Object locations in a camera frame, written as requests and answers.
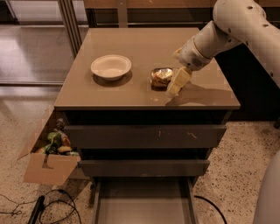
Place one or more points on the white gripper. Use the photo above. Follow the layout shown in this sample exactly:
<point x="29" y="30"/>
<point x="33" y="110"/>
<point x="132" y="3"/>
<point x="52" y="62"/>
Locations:
<point x="192" y="57"/>

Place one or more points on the white paper bowl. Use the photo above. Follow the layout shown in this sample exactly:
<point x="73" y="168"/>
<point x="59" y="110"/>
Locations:
<point x="111" y="67"/>

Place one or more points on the metal shelf rack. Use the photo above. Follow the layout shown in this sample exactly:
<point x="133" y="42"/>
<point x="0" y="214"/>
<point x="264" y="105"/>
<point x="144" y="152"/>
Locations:
<point x="144" y="14"/>

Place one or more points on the grey top drawer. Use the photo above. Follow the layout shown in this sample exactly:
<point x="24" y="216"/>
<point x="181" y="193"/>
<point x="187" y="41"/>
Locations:
<point x="145" y="136"/>

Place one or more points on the grey open bottom drawer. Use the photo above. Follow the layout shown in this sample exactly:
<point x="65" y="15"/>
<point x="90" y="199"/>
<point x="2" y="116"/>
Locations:
<point x="144" y="201"/>

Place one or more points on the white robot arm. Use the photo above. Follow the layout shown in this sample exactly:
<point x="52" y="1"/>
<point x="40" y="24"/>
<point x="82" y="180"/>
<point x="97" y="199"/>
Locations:
<point x="235" y="22"/>

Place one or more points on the green snack bag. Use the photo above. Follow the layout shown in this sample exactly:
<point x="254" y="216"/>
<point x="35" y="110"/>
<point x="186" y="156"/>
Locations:
<point x="55" y="143"/>

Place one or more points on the grey drawer cabinet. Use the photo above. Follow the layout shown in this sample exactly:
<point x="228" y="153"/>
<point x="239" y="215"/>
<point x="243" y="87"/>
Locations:
<point x="86" y="99"/>

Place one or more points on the black bar on floor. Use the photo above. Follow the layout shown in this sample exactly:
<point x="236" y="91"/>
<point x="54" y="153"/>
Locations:
<point x="36" y="210"/>

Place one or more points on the grey middle drawer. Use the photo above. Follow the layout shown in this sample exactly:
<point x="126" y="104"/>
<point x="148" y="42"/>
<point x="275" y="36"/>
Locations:
<point x="144" y="168"/>

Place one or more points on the brown cardboard box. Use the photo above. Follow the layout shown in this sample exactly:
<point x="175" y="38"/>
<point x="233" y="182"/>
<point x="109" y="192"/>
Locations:
<point x="46" y="169"/>

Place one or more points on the yellow snack item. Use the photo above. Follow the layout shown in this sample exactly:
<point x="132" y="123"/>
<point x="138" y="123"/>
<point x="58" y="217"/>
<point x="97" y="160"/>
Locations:
<point x="64" y="149"/>

